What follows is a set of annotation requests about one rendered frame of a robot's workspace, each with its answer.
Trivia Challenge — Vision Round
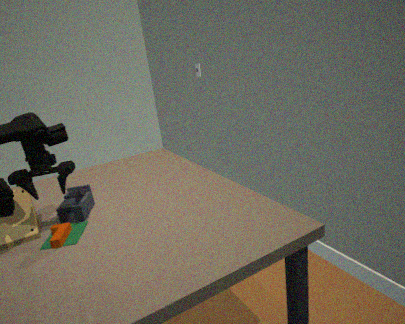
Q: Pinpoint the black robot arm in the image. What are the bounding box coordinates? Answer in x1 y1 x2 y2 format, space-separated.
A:
0 112 68 218

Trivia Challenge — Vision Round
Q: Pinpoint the orange l-shaped part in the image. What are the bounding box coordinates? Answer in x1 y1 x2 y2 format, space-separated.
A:
50 222 72 249

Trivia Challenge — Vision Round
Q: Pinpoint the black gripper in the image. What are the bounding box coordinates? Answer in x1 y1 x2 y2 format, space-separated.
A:
8 150 75 200

